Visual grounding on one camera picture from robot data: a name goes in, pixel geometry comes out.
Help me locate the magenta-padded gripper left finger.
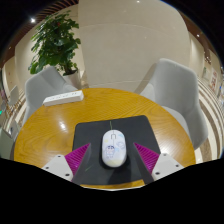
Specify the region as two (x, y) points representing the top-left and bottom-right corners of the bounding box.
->
(41, 142), (92, 186)

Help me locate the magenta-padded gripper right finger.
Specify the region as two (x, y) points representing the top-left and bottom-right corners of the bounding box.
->
(132, 142), (185, 185)

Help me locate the green potted plant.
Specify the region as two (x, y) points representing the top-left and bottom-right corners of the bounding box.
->
(28, 13), (83, 90)

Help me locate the grey shell chair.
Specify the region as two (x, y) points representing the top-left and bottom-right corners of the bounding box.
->
(23, 65), (79, 126)
(139, 58), (209, 151)

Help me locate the white printed computer mouse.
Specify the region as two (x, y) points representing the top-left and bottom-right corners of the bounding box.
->
(100, 129), (128, 168)

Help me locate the white chair with wooden legs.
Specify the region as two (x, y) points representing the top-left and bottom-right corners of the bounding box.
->
(7, 84), (20, 106)

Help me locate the black mouse pad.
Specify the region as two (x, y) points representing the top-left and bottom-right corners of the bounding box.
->
(71, 115), (162, 187)

